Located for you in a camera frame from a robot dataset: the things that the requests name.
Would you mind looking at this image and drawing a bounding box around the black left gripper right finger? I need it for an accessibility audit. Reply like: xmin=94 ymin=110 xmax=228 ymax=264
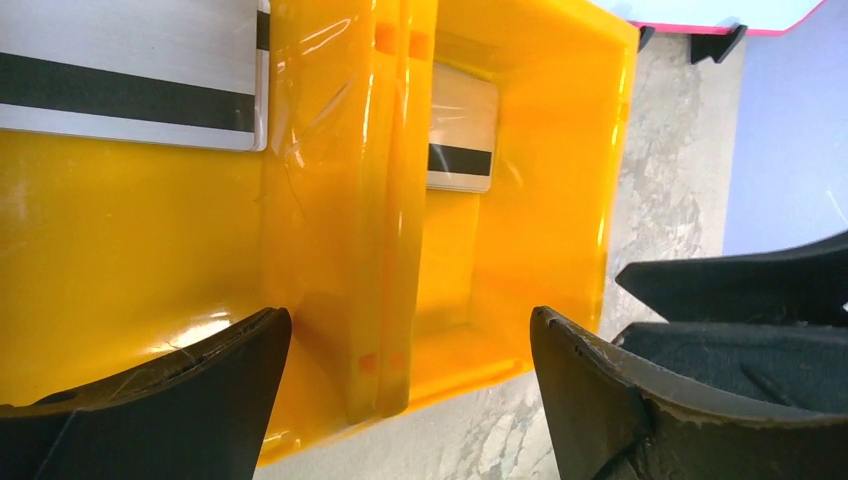
xmin=530 ymin=307 xmax=847 ymax=479

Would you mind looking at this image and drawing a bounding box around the silver magnetic stripe card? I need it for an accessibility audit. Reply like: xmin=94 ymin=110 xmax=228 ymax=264
xmin=1 ymin=1 xmax=271 ymax=151

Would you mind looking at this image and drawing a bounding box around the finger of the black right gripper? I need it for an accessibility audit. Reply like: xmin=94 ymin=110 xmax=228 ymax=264
xmin=613 ymin=322 xmax=847 ymax=414
xmin=615 ymin=232 xmax=847 ymax=326

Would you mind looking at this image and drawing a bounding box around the yellow three-compartment bin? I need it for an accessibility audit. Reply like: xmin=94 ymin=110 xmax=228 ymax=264
xmin=1 ymin=1 xmax=639 ymax=467

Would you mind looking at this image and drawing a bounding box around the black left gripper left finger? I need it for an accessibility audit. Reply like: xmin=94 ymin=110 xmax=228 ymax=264
xmin=1 ymin=308 xmax=292 ymax=479

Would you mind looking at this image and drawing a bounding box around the pink-framed whiteboard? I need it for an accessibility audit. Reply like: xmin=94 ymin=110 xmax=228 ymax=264
xmin=594 ymin=0 xmax=821 ymax=65

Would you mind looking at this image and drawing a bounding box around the gold magnetic stripe card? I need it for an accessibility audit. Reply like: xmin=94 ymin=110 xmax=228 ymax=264
xmin=427 ymin=64 xmax=498 ymax=194

